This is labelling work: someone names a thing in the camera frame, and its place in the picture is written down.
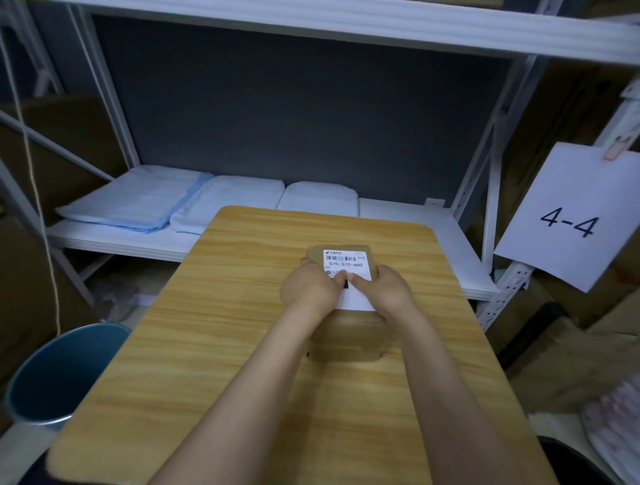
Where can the person's right hand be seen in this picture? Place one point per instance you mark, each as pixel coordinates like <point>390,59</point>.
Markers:
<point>390,297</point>

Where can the person's left hand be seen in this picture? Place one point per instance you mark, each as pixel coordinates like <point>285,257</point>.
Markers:
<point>305,290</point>

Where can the person's right thumb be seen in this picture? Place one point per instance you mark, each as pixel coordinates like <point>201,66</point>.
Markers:
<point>359,284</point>

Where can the person's left thumb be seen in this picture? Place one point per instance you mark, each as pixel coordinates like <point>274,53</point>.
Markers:
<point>340,275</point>

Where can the white shipping label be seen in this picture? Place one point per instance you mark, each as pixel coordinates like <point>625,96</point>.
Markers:
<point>345,260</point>

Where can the brown paper parcel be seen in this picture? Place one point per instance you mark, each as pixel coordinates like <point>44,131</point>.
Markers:
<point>350,335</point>

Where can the person's left forearm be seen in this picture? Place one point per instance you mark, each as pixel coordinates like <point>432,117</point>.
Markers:
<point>250,399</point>

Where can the person's right forearm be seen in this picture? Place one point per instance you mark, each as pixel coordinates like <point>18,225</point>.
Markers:
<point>445,399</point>

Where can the small white padded packet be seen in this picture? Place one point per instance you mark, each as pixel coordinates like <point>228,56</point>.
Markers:
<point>317,199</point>

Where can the large white padded packet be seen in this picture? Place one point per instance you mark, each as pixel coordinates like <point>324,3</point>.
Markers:
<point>230,202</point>

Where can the white metal shelving rack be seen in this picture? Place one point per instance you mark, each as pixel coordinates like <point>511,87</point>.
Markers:
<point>480,150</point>

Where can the folded white and blue cloth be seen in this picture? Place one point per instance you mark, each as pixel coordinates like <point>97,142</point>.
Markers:
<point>135,197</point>

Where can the white paper sign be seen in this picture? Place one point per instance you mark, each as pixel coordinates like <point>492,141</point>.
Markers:
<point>570,220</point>

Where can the flattened brown cardboard box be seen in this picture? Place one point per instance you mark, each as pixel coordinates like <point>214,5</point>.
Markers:
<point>575,359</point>

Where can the large brown cardboard box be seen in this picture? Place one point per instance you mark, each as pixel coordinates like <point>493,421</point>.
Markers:
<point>565,105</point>

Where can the pink clip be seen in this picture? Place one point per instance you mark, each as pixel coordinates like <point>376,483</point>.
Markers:
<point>616,148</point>

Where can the stack of white printed packets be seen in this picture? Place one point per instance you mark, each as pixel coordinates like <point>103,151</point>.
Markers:
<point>617,429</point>

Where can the blue waste bin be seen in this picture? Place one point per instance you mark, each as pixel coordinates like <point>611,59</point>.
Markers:
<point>55,374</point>

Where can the brown cardboard box behind rack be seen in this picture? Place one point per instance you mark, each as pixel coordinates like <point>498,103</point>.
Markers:
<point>55,150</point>

